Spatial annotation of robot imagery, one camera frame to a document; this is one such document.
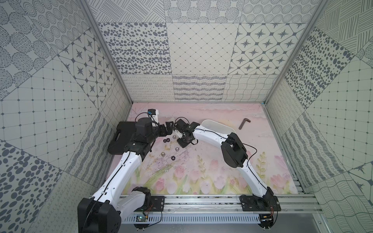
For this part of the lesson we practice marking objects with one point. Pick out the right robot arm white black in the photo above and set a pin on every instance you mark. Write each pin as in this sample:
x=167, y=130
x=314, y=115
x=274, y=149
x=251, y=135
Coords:
x=234, y=154

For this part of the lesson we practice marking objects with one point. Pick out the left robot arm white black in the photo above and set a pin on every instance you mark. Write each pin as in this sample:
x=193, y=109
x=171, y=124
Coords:
x=105, y=210

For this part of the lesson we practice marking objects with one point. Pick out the black plastic tool case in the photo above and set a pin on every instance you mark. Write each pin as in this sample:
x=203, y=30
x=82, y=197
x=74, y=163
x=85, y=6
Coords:
x=122, y=136

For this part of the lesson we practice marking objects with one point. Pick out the aluminium mounting rail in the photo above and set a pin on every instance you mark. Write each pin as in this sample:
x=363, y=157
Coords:
x=227, y=204

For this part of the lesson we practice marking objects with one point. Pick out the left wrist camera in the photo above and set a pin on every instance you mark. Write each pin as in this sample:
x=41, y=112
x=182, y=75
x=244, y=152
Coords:
x=153, y=115

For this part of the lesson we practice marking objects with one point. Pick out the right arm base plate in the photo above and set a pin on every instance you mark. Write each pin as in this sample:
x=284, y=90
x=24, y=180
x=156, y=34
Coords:
x=256, y=204

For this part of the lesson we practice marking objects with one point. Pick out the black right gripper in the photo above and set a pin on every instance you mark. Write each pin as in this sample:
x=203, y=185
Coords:
x=182, y=144

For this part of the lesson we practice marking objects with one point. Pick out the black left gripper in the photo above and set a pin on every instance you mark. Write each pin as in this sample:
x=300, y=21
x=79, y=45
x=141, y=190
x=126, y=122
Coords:
x=163, y=129

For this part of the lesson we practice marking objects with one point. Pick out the white storage box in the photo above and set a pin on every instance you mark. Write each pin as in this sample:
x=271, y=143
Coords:
x=217, y=127

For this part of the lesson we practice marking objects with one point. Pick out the dark hex allen key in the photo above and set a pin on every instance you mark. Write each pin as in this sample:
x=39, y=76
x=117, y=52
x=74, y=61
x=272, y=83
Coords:
x=243, y=122

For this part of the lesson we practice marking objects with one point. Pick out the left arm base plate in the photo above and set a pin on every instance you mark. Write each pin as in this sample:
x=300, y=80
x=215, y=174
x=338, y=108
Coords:
x=153, y=204

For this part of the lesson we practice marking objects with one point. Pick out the white slotted cable duct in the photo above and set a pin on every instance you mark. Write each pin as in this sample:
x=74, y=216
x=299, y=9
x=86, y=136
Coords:
x=192, y=219

